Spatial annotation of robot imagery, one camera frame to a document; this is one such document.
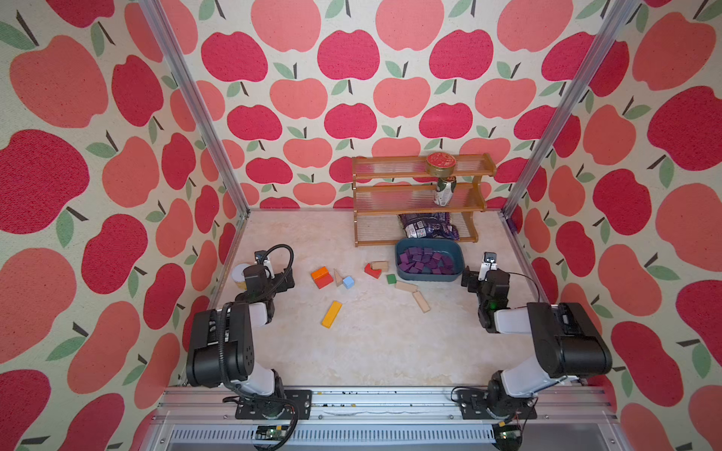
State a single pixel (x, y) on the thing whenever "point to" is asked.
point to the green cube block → (391, 279)
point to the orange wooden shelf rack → (395, 198)
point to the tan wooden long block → (425, 307)
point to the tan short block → (384, 266)
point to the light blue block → (349, 282)
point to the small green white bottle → (444, 192)
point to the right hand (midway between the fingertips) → (487, 274)
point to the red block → (371, 272)
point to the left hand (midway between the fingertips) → (278, 272)
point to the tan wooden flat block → (405, 286)
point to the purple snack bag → (429, 225)
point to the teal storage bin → (452, 247)
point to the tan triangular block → (337, 276)
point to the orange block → (320, 272)
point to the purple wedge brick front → (404, 258)
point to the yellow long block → (331, 314)
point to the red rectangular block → (323, 281)
